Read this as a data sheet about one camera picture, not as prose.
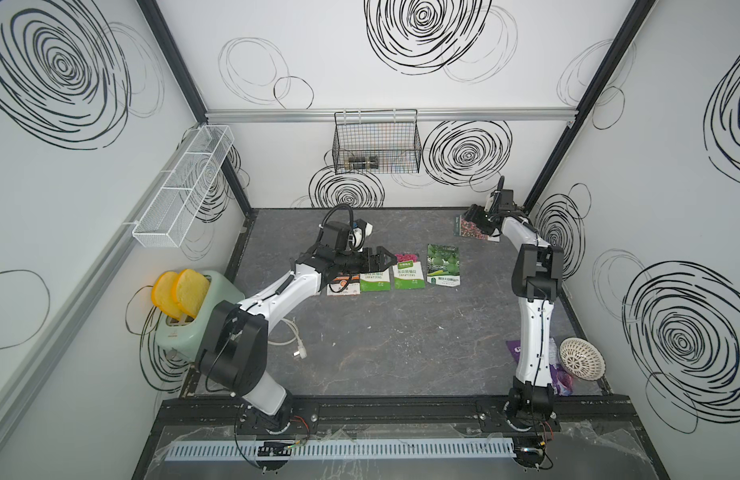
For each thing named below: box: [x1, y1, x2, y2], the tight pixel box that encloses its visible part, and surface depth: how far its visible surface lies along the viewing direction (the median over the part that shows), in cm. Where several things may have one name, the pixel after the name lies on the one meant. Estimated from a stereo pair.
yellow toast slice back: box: [151, 271, 183, 321], surface depth 75 cm
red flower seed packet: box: [454, 215, 500, 242], surface depth 115 cm
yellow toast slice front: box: [172, 269, 210, 319], surface depth 77 cm
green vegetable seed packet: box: [426, 243, 461, 287], surface depth 105 cm
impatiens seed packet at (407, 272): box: [393, 254, 425, 290], surface depth 104 cm
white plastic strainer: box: [559, 337, 607, 381], surface depth 82 cm
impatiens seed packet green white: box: [360, 268, 391, 292], surface depth 101 cm
